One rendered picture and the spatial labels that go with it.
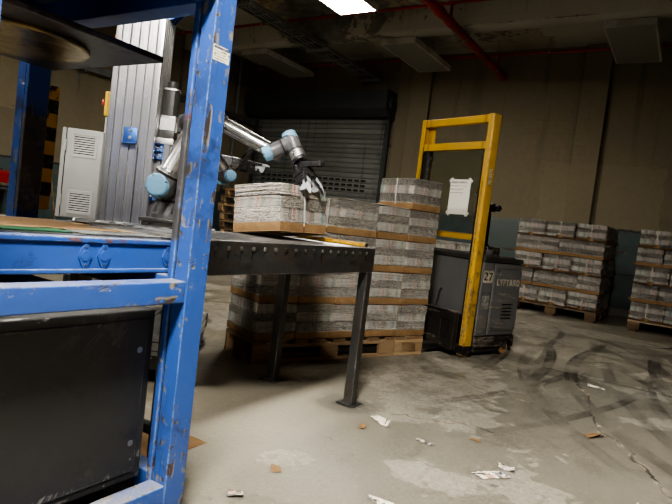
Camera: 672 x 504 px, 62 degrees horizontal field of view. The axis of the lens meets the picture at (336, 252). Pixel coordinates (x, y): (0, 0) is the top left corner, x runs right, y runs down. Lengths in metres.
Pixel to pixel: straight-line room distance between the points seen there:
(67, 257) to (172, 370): 0.41
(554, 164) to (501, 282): 5.53
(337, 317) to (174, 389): 2.23
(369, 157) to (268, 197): 8.60
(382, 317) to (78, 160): 2.17
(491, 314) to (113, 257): 3.50
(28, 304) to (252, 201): 1.55
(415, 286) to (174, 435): 2.77
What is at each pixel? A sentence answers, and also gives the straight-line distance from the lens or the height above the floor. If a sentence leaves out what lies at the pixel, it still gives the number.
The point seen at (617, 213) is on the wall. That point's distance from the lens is 9.76.
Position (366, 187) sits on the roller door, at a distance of 11.10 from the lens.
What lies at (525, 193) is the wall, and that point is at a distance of 10.02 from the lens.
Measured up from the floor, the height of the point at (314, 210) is 0.95.
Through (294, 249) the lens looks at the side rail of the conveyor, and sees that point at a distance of 2.25.
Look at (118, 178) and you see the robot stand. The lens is 3.25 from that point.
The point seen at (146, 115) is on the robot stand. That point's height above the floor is 1.35.
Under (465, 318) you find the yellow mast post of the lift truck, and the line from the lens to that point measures 4.36.
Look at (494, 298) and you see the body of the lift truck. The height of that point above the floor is 0.46.
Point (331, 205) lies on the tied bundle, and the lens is 3.80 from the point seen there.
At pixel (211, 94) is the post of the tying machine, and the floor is 1.21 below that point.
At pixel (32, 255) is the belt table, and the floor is 0.75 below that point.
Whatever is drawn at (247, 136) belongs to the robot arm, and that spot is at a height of 1.29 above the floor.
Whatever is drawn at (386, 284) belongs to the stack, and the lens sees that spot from 3.96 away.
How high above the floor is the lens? 0.91
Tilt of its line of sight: 3 degrees down
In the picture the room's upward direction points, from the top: 7 degrees clockwise
